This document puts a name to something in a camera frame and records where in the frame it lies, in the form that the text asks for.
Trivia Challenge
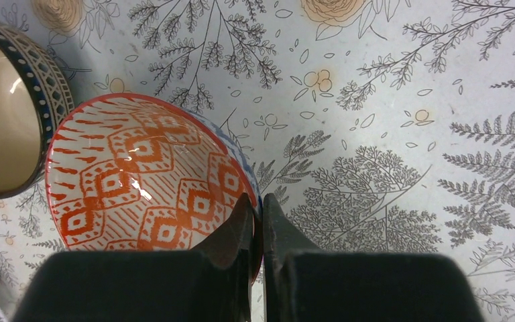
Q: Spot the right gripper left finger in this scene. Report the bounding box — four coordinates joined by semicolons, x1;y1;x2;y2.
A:
195;193;254;321

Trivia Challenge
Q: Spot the dark patterned bowl tan inside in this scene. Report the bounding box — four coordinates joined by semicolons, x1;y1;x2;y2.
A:
0;21;75;199

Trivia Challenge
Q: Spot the red orange patterned bowl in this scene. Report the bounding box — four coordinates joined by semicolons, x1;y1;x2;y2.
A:
44;93;263;285

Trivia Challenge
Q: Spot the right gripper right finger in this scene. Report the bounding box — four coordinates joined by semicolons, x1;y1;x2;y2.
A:
262;193;323;321

